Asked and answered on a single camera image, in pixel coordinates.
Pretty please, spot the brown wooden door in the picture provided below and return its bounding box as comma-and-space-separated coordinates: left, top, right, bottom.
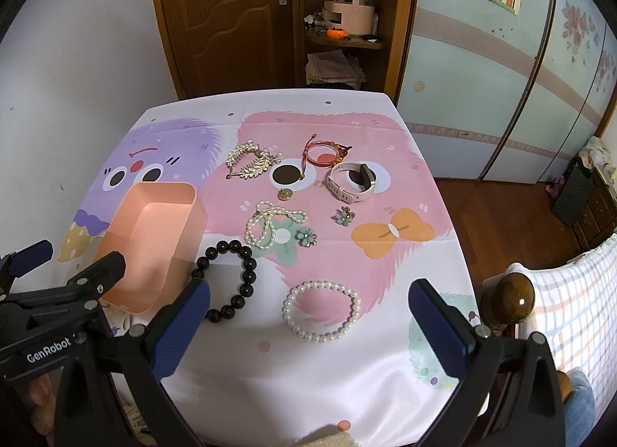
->
153, 0, 297, 99

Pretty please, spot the pink plastic tray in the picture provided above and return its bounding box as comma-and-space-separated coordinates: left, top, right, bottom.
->
94, 183, 207, 322

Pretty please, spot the long pearl necklace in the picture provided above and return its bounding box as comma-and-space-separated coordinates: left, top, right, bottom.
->
243, 199, 309, 251

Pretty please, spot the black bead bracelet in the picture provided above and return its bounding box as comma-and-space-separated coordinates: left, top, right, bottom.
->
190, 238, 260, 324

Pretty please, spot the gold leaf hair comb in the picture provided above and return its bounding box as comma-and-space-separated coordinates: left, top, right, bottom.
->
225, 140, 282, 180

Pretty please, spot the wooden corner shelf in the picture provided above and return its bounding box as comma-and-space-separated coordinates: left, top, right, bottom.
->
293, 0, 416, 99

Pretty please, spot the cartoon monster tablecloth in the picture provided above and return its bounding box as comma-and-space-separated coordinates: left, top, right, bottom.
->
54, 90, 477, 446

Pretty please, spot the white pearl bracelet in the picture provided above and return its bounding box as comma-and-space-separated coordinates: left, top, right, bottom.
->
280, 280, 362, 344

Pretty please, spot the grey flower earring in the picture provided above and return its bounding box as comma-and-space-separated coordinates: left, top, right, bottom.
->
332, 206, 356, 227

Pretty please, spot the light blue wardrobe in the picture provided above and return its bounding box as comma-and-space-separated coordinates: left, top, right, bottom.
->
398, 0, 616, 184

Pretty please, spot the dark nightstand cabinet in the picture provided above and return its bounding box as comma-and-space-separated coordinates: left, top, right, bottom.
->
551, 157, 616, 252

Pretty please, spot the pink jewelry box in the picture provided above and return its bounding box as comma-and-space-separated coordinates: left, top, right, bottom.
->
322, 0, 376, 37

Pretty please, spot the folded cloth on shelf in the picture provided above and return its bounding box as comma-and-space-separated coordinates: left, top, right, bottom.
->
305, 49, 366, 90

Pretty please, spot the green flower earring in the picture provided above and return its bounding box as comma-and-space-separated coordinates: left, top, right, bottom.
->
295, 228, 317, 248

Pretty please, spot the pink smart watch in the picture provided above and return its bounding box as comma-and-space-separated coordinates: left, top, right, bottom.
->
325, 162, 376, 205

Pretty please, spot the red string bracelet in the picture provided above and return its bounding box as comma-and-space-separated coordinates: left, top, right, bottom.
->
300, 132, 354, 182

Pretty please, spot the wooden bed post knob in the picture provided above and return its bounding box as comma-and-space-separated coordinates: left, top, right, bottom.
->
478, 273, 535, 335

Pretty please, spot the left hand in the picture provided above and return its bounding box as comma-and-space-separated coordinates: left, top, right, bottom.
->
19, 374, 56, 446

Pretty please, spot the orange fruit ornament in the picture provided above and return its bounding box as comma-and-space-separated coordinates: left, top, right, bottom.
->
326, 28, 349, 40

